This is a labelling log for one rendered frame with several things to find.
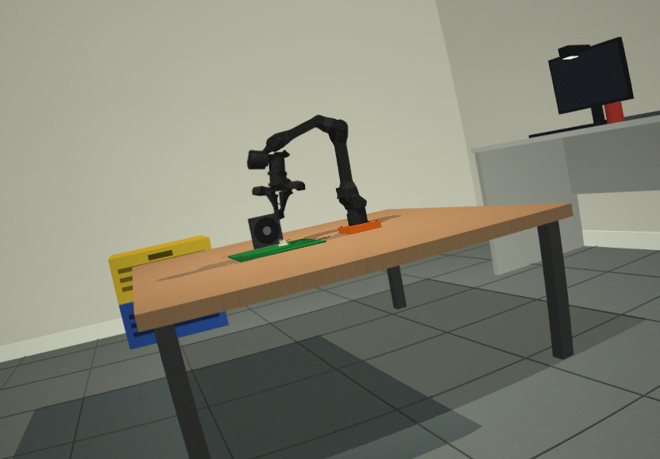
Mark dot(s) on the green circuit board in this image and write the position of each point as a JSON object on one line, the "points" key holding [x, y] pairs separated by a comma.
{"points": [[283, 246]]}

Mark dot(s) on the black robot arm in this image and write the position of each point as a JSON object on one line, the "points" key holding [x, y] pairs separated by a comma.
{"points": [[338, 131]]}

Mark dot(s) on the black cooling fan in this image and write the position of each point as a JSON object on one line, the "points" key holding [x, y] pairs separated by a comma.
{"points": [[260, 228]]}

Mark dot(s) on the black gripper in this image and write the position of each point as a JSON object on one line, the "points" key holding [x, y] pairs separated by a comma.
{"points": [[278, 183]]}

